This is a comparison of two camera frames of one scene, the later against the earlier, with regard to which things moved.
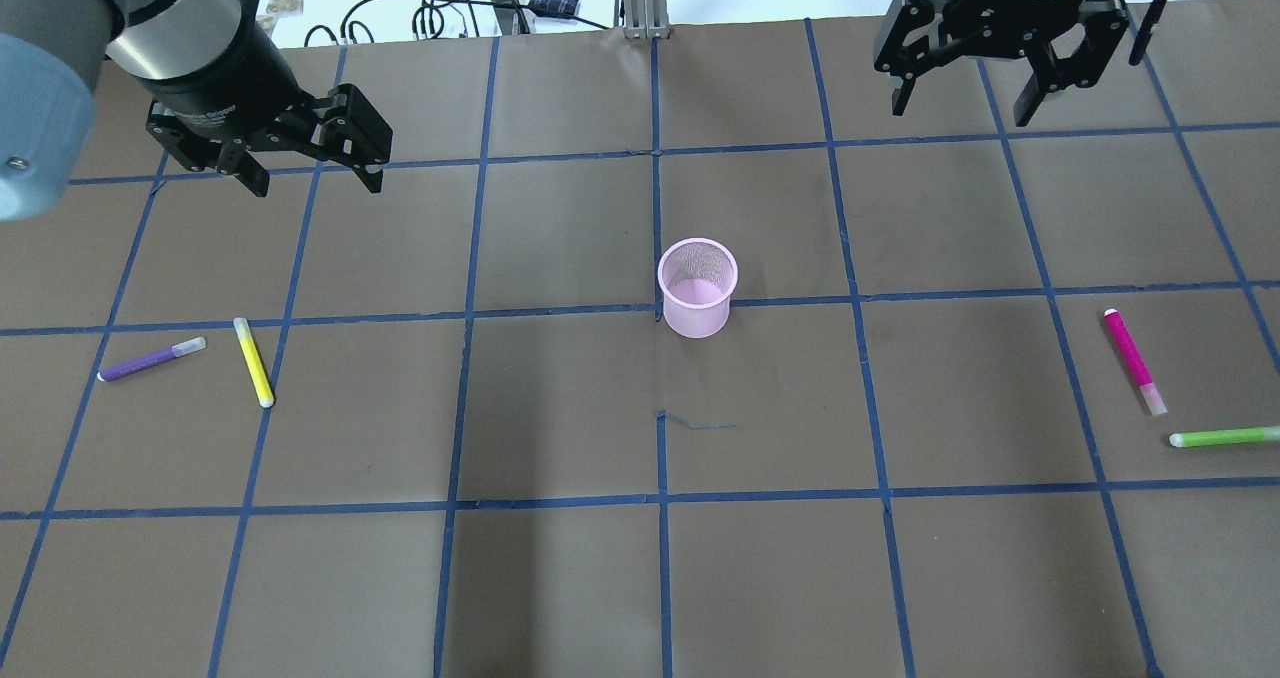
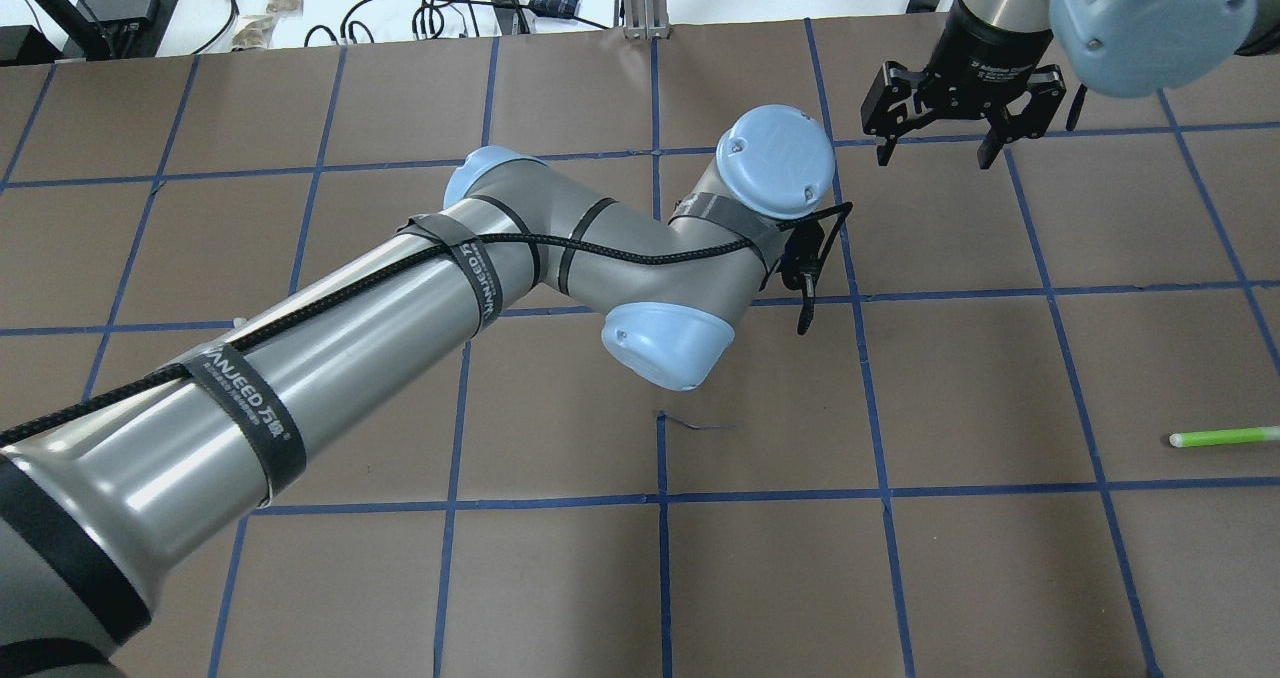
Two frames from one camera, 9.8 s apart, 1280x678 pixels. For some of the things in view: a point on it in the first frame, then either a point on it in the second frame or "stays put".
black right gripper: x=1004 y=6 -> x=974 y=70
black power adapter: x=554 y=2 stays put
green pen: x=1225 y=436 stays put
